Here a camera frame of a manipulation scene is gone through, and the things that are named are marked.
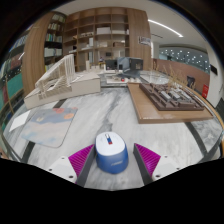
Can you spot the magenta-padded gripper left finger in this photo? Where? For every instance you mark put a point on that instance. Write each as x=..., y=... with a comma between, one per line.
x=80, y=159

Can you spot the red sign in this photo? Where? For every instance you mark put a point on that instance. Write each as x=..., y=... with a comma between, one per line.
x=205, y=91

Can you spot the group of small ceiling lights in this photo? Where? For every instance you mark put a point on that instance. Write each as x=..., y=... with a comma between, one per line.
x=186, y=56

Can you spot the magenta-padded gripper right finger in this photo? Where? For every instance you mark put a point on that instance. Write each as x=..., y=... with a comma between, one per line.
x=148, y=159

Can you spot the wooden display shelf unit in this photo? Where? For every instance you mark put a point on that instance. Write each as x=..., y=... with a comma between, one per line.
x=100, y=33

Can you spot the white slatted architectural model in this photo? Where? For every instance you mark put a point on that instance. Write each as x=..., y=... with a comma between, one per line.
x=66, y=85

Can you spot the brown architectural model on board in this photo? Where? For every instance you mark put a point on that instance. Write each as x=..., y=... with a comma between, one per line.
x=166, y=100

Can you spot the blue and white computer mouse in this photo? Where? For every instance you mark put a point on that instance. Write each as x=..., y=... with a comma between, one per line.
x=111, y=156

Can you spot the bookcase with coloured books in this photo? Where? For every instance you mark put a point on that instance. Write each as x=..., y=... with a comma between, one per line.
x=11, y=80

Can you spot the flat white site model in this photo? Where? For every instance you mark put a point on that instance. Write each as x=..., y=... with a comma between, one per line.
x=121, y=79

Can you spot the wooden bookshelf with pale books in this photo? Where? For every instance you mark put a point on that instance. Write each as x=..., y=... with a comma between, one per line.
x=53, y=40

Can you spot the grey box architectural model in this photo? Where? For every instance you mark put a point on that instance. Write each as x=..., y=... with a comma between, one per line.
x=130, y=63

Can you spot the poster on wooden panel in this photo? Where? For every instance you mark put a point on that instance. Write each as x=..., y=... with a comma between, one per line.
x=144, y=40

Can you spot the black wall screen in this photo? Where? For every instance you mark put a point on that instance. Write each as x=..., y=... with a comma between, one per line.
x=213, y=69

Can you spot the long ceiling light strip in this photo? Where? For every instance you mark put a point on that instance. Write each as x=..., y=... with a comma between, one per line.
x=165, y=27

